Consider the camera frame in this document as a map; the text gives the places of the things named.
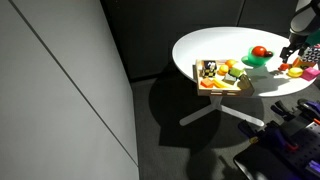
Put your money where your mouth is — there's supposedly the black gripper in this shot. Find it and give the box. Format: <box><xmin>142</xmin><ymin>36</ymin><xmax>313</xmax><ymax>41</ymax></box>
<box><xmin>279</xmin><ymin>32</ymin><xmax>310</xmax><ymax>64</ymax></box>

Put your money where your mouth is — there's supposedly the yellow lemon toy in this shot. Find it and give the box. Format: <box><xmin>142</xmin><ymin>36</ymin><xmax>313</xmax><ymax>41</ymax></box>
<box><xmin>287</xmin><ymin>67</ymin><xmax>304</xmax><ymax>79</ymax></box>

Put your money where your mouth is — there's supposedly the small red tomato toy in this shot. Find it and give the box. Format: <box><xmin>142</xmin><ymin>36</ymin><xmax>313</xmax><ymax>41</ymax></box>
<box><xmin>278</xmin><ymin>62</ymin><xmax>290</xmax><ymax>72</ymax></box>

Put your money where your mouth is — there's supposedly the red apple toy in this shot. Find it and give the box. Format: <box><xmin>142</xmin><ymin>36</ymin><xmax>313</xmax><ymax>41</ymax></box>
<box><xmin>251</xmin><ymin>45</ymin><xmax>267</xmax><ymax>58</ymax></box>

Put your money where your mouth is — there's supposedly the green plastic bowl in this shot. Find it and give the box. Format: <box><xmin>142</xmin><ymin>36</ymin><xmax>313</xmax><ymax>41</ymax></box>
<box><xmin>240</xmin><ymin>46</ymin><xmax>275</xmax><ymax>69</ymax></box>

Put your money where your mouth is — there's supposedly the dark olive toy fruit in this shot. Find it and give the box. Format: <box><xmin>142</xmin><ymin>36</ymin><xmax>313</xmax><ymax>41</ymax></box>
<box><xmin>237</xmin><ymin>74</ymin><xmax>252</xmax><ymax>91</ymax></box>

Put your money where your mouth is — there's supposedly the orange fruit toy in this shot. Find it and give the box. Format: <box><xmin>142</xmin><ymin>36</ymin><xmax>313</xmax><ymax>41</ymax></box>
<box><xmin>224</xmin><ymin>58</ymin><xmax>238</xmax><ymax>69</ymax></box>

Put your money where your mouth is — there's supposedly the small yellow-orange ball toy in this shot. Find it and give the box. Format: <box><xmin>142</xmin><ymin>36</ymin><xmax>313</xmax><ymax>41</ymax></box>
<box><xmin>217</xmin><ymin>64</ymin><xmax>230</xmax><ymax>76</ymax></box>

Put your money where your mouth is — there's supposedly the yellow banana toy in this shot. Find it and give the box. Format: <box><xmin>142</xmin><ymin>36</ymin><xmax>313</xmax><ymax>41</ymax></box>
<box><xmin>213</xmin><ymin>77</ymin><xmax>236</xmax><ymax>89</ymax></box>

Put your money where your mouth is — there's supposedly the orange soft cloth block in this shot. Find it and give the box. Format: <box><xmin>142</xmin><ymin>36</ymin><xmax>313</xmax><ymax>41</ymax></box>
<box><xmin>292</xmin><ymin>57</ymin><xmax>316</xmax><ymax>69</ymax></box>

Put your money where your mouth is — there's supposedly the black soft cube letter D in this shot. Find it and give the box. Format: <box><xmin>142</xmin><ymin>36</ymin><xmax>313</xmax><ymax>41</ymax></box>
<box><xmin>301</xmin><ymin>44</ymin><xmax>320</xmax><ymax>64</ymax></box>

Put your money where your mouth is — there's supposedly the pink soft cube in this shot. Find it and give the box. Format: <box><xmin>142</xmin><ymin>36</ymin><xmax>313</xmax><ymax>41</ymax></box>
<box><xmin>300</xmin><ymin>66</ymin><xmax>320</xmax><ymax>82</ymax></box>

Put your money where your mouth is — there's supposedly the black purple clamp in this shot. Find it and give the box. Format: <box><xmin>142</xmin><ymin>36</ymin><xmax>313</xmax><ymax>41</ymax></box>
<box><xmin>296</xmin><ymin>98</ymin><xmax>320</xmax><ymax>122</ymax></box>

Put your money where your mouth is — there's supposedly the green cube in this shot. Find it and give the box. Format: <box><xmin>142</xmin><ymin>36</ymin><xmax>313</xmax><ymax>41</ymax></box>
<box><xmin>229</xmin><ymin>66</ymin><xmax>246</xmax><ymax>78</ymax></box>

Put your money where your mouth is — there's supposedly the wooden tray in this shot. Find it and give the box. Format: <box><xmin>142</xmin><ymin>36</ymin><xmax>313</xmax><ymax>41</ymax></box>
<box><xmin>192</xmin><ymin>58</ymin><xmax>256</xmax><ymax>98</ymax></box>

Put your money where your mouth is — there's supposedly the black white letter cube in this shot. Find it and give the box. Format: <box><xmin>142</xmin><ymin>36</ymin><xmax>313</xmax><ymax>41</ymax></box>
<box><xmin>202</xmin><ymin>59</ymin><xmax>218</xmax><ymax>78</ymax></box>

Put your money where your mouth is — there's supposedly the orange wooden cube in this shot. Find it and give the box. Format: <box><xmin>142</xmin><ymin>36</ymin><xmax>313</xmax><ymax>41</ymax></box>
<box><xmin>200</xmin><ymin>77</ymin><xmax>215</xmax><ymax>89</ymax></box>

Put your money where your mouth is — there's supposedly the black equipment with blue parts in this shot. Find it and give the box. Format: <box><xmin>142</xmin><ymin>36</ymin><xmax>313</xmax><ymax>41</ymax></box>
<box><xmin>283</xmin><ymin>121</ymin><xmax>320</xmax><ymax>180</ymax></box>

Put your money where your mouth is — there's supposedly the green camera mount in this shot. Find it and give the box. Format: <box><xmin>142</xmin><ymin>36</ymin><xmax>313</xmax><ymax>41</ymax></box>
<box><xmin>306</xmin><ymin>29</ymin><xmax>320</xmax><ymax>47</ymax></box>

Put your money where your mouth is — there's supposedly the white table pedestal base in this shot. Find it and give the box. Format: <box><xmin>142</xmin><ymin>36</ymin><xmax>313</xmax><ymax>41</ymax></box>
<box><xmin>179</xmin><ymin>95</ymin><xmax>266</xmax><ymax>128</ymax></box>

